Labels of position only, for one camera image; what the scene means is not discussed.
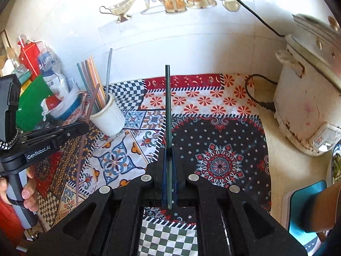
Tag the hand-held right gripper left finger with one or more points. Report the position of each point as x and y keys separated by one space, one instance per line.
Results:
x=164 y=184

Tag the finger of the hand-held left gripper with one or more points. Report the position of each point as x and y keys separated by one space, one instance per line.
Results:
x=76 y=130
x=40 y=133

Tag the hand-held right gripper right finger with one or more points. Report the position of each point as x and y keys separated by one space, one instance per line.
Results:
x=175 y=184

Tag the white cup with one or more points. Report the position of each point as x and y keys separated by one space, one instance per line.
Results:
x=109 y=120

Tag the brown chopstick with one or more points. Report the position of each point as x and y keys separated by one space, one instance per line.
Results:
x=80 y=165

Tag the grey-blue chopstick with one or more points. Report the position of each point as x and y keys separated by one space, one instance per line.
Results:
x=83 y=80

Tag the pink chopstick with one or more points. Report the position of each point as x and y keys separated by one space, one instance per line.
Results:
x=89 y=80

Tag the orange chopstick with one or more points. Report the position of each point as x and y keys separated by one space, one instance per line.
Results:
x=93 y=77
x=97 y=77

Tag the dark grey chopstick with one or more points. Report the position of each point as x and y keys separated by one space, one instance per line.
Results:
x=108 y=74

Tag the green chopstick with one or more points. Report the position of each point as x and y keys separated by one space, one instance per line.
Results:
x=168 y=112

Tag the person's right forearm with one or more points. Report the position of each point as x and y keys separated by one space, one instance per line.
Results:
x=322 y=208

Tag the person's left forearm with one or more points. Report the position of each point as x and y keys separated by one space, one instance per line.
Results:
x=9 y=221

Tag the person's left hand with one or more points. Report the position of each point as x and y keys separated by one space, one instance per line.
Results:
x=29 y=192

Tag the blue basket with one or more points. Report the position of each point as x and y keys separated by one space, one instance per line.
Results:
x=69 y=106

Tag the green board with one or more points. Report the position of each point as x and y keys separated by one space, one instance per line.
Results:
x=32 y=104

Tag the plastic bag packet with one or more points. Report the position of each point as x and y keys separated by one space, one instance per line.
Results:
x=53 y=77

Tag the patterned tablecloth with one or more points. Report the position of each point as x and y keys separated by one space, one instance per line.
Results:
x=218 y=144

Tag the red carton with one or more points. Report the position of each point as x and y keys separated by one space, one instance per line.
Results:
x=28 y=58

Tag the teal cutting board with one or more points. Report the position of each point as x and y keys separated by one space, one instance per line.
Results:
x=295 y=218

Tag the golden sauce boat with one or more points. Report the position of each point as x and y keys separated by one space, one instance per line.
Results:
x=121 y=6

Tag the white slow cooker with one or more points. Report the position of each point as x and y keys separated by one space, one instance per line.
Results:
x=306 y=90

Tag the patterned plate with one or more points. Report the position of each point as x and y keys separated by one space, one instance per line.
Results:
x=337 y=165

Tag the small cream cup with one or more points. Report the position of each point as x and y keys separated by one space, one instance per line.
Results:
x=230 y=4

